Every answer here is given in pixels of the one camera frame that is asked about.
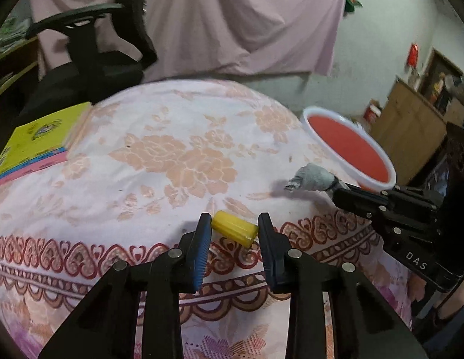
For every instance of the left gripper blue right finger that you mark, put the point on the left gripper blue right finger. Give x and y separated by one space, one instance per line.
269 242

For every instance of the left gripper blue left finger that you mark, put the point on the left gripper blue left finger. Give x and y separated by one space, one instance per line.
198 251

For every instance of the yellow plastic cap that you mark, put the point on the yellow plastic cap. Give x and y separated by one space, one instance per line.
234 228

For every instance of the grey white wrapper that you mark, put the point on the grey white wrapper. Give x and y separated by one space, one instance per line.
315 178

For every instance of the red white plastic basin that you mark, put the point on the red white plastic basin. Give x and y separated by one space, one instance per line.
352 147

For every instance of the floral pink tablecloth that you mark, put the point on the floral pink tablecloth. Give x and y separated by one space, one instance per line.
149 162

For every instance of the wooden cabinet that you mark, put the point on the wooden cabinet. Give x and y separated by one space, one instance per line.
410 129

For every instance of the red box on floor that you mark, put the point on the red box on floor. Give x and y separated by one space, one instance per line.
372 112

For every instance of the stack of colourful books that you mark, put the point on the stack of colourful books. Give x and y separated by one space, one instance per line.
42 143

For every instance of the black office chair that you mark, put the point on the black office chair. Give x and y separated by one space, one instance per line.
91 76

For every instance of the pink hanging bed sheet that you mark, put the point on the pink hanging bed sheet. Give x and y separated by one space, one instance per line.
241 37

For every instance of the green red hanging ornament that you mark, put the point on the green red hanging ornament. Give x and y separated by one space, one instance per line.
351 6

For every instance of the wooden shelf desk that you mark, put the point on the wooden shelf desk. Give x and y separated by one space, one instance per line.
19 67

